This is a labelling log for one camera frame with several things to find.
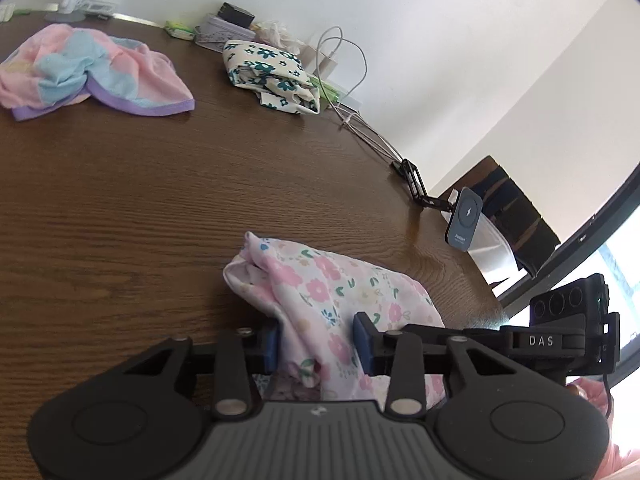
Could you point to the person's right forearm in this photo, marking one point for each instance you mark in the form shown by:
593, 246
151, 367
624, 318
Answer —
622, 460

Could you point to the white power strip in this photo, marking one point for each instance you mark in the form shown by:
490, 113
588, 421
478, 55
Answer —
350, 102

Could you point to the green flat packet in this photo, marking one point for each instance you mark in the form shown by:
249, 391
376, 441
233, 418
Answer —
180, 30

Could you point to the brown wooden chair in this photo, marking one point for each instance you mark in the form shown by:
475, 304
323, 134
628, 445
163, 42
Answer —
480, 175

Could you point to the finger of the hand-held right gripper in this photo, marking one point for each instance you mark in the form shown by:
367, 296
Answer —
475, 335

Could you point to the pink floral dress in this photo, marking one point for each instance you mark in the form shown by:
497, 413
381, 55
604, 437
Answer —
320, 290

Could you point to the white charger adapter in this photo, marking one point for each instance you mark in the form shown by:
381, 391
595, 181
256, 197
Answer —
312, 57
330, 66

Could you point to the dark door frame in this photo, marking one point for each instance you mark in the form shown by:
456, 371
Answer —
575, 255

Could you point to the small green wrapper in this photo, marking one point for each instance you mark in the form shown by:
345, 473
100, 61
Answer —
22, 11

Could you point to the small black box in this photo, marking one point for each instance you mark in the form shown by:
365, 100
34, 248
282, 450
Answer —
237, 12

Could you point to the white strip device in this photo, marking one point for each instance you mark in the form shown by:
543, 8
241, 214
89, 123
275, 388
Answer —
97, 8

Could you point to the small white device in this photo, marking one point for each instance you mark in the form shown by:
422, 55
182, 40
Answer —
5, 10

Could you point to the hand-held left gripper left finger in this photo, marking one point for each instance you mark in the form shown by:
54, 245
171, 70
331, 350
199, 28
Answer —
271, 347

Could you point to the grey tin with black box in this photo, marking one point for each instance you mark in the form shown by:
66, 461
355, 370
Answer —
217, 32

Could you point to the light green box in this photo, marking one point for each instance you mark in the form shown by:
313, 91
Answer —
327, 91

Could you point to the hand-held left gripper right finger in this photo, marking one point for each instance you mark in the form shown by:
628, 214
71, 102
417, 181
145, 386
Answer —
361, 345

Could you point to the person's right hand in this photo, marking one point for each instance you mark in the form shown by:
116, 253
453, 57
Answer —
587, 390

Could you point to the pastel towel with purple trim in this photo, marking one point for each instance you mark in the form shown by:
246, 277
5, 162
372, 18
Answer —
85, 75

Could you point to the white blue-floral folded cloth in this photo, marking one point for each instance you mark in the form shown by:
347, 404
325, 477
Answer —
270, 72

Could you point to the white plastic bag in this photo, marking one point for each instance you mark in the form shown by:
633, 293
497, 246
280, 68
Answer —
492, 252

